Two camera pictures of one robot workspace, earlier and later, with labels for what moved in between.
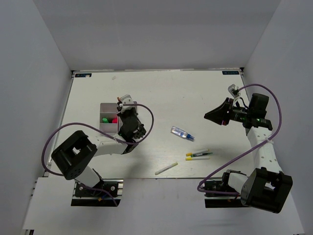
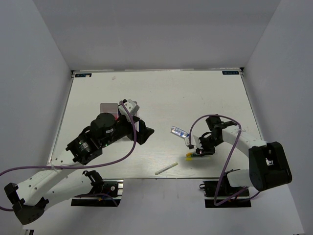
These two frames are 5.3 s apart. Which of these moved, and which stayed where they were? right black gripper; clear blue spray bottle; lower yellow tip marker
Moved: right black gripper
Stayed: lower yellow tip marker; clear blue spray bottle
